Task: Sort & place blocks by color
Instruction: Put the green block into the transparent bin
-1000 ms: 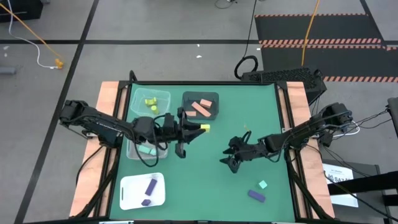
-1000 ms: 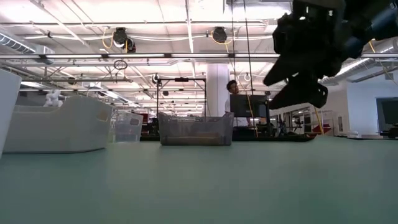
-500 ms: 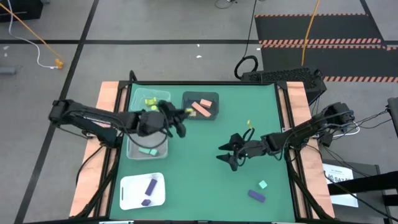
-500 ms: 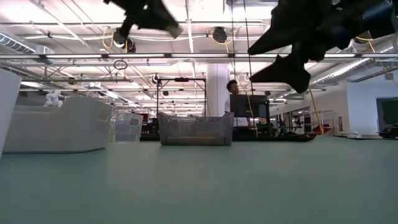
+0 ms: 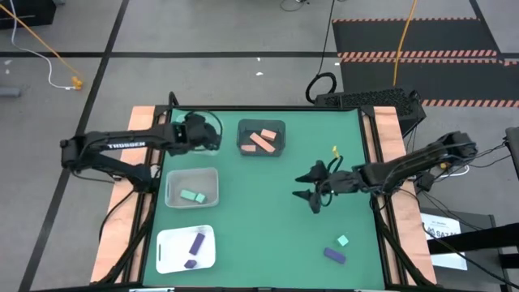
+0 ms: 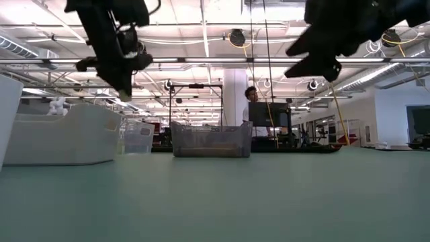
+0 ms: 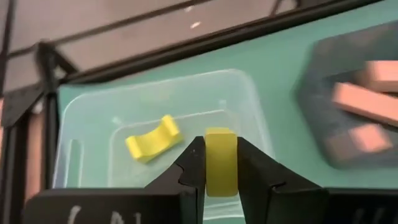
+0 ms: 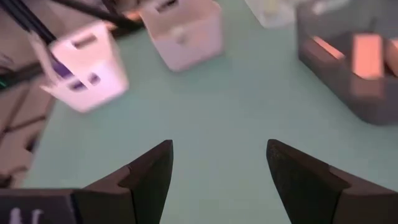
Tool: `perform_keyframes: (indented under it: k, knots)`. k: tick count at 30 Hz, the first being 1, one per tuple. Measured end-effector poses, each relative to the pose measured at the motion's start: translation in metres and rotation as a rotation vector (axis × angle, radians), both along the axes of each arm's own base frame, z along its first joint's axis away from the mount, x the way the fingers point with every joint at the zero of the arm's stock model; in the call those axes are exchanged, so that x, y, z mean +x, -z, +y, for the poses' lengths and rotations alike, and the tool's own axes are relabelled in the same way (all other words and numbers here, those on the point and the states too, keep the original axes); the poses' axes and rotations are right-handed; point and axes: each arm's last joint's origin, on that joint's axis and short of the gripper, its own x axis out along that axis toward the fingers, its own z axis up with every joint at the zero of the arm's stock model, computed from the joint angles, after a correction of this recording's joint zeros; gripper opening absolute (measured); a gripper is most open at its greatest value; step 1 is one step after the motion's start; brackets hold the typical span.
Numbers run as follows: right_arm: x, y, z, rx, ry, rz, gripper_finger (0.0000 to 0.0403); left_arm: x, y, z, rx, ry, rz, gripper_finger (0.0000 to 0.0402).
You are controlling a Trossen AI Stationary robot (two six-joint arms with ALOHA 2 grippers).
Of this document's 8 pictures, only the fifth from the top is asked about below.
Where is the white plastic bin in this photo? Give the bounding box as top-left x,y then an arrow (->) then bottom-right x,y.
156,225 -> 217,275

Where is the white printed paper sheet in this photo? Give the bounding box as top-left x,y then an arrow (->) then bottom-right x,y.
420,213 -> 468,272

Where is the black perforated computer case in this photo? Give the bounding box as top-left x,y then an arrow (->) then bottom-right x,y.
314,88 -> 427,137

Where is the white floor cable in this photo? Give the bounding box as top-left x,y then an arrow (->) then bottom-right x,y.
7,0 -> 76,90

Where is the yellow hanging power cable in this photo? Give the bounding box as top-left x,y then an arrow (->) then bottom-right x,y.
392,0 -> 418,87
0,2 -> 80,82

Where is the black floor box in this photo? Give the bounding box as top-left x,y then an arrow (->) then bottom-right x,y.
0,0 -> 57,30

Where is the long purple block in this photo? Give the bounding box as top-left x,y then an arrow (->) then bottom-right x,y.
323,247 -> 347,265
188,232 -> 206,256

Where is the black coiled cable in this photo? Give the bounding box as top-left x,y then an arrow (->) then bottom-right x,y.
304,0 -> 338,105

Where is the black hazard-striped floor mat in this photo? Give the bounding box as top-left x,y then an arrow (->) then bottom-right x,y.
331,16 -> 519,109

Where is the black aluminium table frame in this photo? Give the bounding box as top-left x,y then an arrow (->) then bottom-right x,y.
92,91 -> 437,292

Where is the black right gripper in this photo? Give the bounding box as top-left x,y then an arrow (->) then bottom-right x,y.
291,160 -> 361,215

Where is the long orange block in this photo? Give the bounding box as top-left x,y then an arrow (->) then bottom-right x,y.
249,131 -> 277,154

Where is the dark grey side table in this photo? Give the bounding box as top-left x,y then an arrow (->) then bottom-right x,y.
419,206 -> 519,292

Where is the wooden side board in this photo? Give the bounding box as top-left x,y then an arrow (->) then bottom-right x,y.
89,105 -> 167,284
372,105 -> 438,285

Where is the light grey translucent bin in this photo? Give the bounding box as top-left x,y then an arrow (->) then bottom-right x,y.
164,167 -> 221,209

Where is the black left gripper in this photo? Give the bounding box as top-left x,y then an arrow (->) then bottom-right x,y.
174,112 -> 223,157

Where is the dark grey plastic bin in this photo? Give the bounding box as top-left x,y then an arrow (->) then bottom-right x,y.
236,118 -> 286,157

